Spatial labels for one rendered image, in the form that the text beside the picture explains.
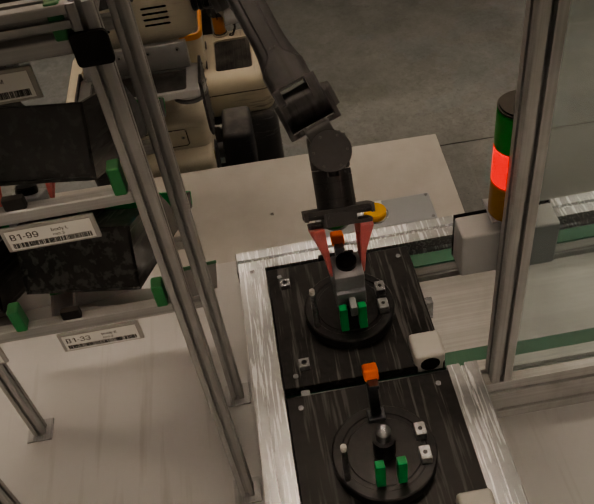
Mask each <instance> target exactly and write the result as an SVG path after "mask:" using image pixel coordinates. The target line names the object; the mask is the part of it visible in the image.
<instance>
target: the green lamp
mask: <svg viewBox="0 0 594 504"><path fill-rule="evenodd" d="M512 129H513V119H510V118H507V117H506V116H504V115H502V114H501V113H500V112H499V110H498V108H497V110H496V121H495V132H494V146H495V148H496V150H497V151H499V152H500V153H501V154H503V155H506V156H508V157H509V156H510V147H511V138H512Z"/></svg>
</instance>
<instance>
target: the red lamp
mask: <svg viewBox="0 0 594 504"><path fill-rule="evenodd" d="M508 165H509V157H508V156H506V155H503V154H501V153H500V152H499V151H497V150H496V148H495V146H494V143H493V154H492V165H491V181H492V182H493V184H494V185H495V186H497V187H498V188H500V189H502V190H505V191H506V182H507V174H508Z"/></svg>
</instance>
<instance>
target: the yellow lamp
mask: <svg viewBox="0 0 594 504"><path fill-rule="evenodd" d="M504 200H505V190H502V189H500V188H498V187H497V186H495V185H494V184H493V182H492V181H491V177H490V187H489V197H488V212H489V213H490V215H491V216H492V217H493V218H495V219H496V220H498V221H501V222H502V218H503V209H504Z"/></svg>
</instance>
